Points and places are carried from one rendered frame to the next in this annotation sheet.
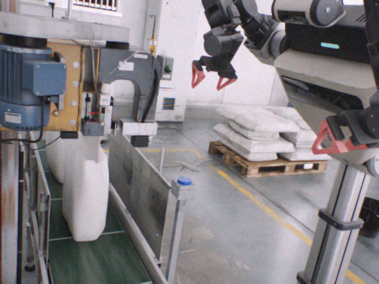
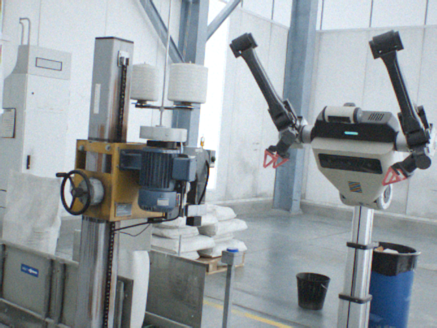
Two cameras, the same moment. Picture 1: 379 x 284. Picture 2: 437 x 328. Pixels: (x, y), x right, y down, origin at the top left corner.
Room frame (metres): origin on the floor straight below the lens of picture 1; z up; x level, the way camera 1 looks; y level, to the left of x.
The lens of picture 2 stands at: (-1.00, 1.27, 1.41)
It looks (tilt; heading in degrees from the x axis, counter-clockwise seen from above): 3 degrees down; 335
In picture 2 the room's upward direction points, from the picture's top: 5 degrees clockwise
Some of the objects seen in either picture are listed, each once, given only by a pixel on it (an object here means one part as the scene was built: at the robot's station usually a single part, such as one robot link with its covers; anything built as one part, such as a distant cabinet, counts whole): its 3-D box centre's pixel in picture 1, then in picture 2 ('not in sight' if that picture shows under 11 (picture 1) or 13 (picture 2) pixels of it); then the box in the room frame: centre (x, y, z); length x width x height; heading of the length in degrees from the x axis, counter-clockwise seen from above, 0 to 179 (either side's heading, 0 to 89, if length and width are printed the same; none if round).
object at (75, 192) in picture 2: not in sight; (75, 192); (1.22, 0.84, 1.13); 0.18 x 0.11 x 0.18; 28
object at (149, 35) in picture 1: (150, 27); (7, 122); (5.34, 0.77, 1.34); 0.24 x 0.04 x 0.32; 28
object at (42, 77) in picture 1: (44, 80); (184, 172); (1.08, 0.44, 1.25); 0.10 x 0.08 x 0.12; 143
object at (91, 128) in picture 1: (92, 126); (168, 212); (1.39, 0.38, 1.04); 0.08 x 0.06 x 0.05; 118
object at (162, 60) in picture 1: (164, 67); (207, 158); (1.53, 0.15, 1.29); 0.08 x 0.05 x 0.09; 28
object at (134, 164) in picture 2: not in sight; (138, 161); (1.20, 0.60, 1.27); 0.12 x 0.09 x 0.09; 118
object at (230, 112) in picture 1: (245, 113); not in sight; (4.46, -0.60, 0.56); 0.66 x 0.43 x 0.15; 116
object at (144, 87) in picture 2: not in sight; (143, 82); (1.45, 0.53, 1.61); 0.15 x 0.14 x 0.17; 28
